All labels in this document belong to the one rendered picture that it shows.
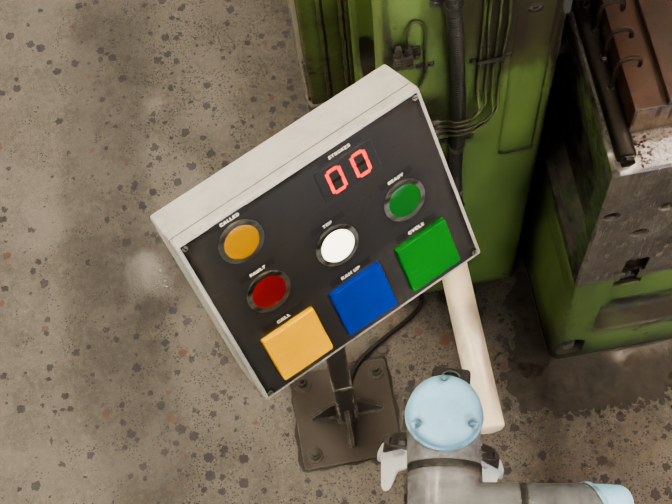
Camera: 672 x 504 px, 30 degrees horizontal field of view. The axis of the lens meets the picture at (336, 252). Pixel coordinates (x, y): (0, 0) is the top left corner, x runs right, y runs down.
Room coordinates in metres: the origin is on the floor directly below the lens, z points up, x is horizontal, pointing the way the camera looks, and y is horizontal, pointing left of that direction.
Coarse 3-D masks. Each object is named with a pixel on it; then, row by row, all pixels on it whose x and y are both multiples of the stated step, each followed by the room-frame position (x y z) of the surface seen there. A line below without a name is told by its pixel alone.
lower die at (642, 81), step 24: (600, 0) 0.92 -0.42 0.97; (624, 0) 0.91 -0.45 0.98; (648, 0) 0.90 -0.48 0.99; (600, 24) 0.90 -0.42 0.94; (624, 24) 0.87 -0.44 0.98; (648, 24) 0.86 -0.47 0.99; (624, 48) 0.84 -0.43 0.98; (648, 48) 0.83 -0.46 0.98; (624, 72) 0.80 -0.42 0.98; (648, 72) 0.79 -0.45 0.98; (624, 96) 0.78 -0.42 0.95; (648, 96) 0.76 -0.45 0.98; (648, 120) 0.74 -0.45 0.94
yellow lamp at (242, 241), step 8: (232, 232) 0.57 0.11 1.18; (240, 232) 0.57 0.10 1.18; (248, 232) 0.57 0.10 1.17; (256, 232) 0.57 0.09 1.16; (232, 240) 0.56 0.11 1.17; (240, 240) 0.56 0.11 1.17; (248, 240) 0.56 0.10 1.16; (256, 240) 0.56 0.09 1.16; (224, 248) 0.56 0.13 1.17; (232, 248) 0.56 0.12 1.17; (240, 248) 0.56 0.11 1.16; (248, 248) 0.56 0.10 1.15; (232, 256) 0.55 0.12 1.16; (240, 256) 0.55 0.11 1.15
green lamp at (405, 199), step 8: (408, 184) 0.63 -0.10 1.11; (400, 192) 0.62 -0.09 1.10; (408, 192) 0.62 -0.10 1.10; (416, 192) 0.62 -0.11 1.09; (392, 200) 0.61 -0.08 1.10; (400, 200) 0.61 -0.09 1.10; (408, 200) 0.61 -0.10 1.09; (416, 200) 0.61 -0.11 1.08; (392, 208) 0.61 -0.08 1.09; (400, 208) 0.61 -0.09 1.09; (408, 208) 0.61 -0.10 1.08; (400, 216) 0.60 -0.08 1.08
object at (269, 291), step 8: (264, 280) 0.53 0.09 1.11; (272, 280) 0.53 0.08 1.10; (280, 280) 0.53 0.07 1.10; (256, 288) 0.53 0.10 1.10; (264, 288) 0.53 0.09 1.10; (272, 288) 0.53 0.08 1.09; (280, 288) 0.53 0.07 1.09; (256, 296) 0.52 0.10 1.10; (264, 296) 0.52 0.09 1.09; (272, 296) 0.52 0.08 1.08; (280, 296) 0.52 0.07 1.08; (256, 304) 0.51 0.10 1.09; (264, 304) 0.51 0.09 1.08; (272, 304) 0.51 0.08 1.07
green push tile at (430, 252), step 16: (432, 224) 0.60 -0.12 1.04; (416, 240) 0.58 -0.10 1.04; (432, 240) 0.58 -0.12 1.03; (448, 240) 0.58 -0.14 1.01; (400, 256) 0.56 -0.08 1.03; (416, 256) 0.57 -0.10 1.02; (432, 256) 0.57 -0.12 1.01; (448, 256) 0.57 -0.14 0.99; (416, 272) 0.55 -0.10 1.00; (432, 272) 0.55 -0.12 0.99; (416, 288) 0.54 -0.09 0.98
